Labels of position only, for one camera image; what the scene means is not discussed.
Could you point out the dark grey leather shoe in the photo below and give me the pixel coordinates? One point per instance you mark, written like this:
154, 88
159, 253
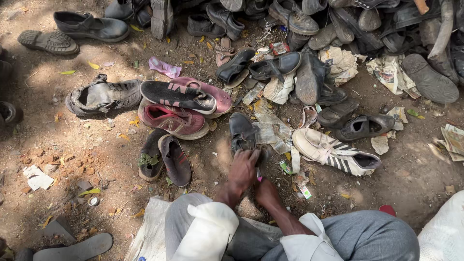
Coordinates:
125, 10

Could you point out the dark slip-on shoe with leaves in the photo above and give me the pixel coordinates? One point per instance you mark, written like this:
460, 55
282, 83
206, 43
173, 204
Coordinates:
150, 159

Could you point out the black worn low shoe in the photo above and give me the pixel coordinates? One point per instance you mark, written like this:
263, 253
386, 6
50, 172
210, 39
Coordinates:
331, 95

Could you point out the person's right hand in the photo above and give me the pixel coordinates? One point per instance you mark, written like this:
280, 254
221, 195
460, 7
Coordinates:
267, 194

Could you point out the shiny black loafer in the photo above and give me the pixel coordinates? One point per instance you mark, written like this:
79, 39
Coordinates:
235, 65

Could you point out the maroon sneaker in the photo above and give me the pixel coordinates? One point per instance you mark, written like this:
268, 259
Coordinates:
174, 121

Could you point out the person's left hand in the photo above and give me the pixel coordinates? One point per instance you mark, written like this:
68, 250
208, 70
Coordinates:
242, 171

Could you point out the torn grey paper piece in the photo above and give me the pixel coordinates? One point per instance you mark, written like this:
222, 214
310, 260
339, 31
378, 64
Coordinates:
380, 145

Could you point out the stack of folded newspapers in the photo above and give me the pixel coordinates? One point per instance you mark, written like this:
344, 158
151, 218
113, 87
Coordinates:
454, 141

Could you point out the grey treaded shoe sole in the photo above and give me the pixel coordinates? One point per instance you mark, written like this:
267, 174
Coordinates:
49, 41

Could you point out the red round object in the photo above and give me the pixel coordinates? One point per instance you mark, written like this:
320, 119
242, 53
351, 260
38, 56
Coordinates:
387, 210

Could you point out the dusty dark upturned shoe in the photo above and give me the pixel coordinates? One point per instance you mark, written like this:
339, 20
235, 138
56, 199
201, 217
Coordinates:
308, 81

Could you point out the crumpled pale newspaper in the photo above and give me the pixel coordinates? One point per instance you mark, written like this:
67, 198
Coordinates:
339, 63

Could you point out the person's white shirt sleeves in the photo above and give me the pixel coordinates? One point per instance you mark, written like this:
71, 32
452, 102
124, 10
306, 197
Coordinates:
208, 228

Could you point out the pink-soled sneaker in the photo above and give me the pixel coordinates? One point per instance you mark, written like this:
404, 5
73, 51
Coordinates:
217, 96

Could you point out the small metal bottle cap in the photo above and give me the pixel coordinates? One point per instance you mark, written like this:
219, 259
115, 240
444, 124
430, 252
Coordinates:
93, 201

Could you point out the crumpled printed newspaper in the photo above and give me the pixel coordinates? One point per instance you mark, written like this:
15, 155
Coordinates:
391, 74

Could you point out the worn black closed sandal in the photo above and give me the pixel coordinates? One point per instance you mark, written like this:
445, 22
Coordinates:
103, 96

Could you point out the white paper scrap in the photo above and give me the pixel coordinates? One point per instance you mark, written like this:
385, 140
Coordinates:
38, 178

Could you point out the heap of old shoes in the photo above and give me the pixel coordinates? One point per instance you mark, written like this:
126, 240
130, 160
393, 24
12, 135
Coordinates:
380, 25

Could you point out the green white packet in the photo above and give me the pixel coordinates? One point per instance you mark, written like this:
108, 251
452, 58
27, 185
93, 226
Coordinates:
306, 192

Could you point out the white filled sack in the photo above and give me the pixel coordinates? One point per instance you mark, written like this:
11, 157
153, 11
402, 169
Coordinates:
444, 232

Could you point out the white strip of tape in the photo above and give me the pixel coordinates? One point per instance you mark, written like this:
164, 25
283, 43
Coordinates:
295, 160

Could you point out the person's grey trousers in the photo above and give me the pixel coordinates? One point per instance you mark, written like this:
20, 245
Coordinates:
362, 237

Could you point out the grey flat slipper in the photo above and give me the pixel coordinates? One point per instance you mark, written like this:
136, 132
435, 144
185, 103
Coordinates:
74, 250

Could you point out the black shoe at edge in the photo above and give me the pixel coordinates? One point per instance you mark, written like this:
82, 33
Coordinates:
10, 114

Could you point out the black lace-up dress shoe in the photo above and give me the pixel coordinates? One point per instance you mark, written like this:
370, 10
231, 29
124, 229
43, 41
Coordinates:
225, 20

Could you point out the black ankle boot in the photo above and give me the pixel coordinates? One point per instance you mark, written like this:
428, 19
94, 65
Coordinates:
90, 26

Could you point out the small black lace shoe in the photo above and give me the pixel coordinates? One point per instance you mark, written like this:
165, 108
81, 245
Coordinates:
203, 26

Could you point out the white-soled shoe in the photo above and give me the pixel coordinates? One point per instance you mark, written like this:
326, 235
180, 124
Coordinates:
278, 89

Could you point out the person's left fingers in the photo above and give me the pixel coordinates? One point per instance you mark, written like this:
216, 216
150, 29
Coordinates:
254, 155

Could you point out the clear crumpled plastic bags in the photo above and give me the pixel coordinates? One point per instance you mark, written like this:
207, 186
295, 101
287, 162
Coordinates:
270, 125

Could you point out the dark slip-on shoe red stripe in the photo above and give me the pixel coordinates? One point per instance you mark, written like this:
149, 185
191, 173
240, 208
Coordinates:
176, 159

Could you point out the white woven sack mat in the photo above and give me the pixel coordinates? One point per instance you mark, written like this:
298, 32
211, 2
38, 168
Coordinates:
150, 232

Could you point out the upright grey shoe sole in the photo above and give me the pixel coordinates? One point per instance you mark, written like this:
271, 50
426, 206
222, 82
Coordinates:
161, 18

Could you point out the small black leather shoe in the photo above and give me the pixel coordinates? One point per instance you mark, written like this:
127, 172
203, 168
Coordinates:
241, 132

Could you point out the flat black sandal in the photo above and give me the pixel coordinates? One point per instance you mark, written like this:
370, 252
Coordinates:
337, 113

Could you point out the large dark oval shoe sole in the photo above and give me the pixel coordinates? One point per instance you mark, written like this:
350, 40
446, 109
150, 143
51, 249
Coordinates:
429, 79

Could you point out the white black-striped sneaker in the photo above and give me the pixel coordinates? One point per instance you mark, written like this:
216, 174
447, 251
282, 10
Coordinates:
335, 152

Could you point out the black buckle school shoe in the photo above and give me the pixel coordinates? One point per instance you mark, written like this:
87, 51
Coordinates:
364, 127

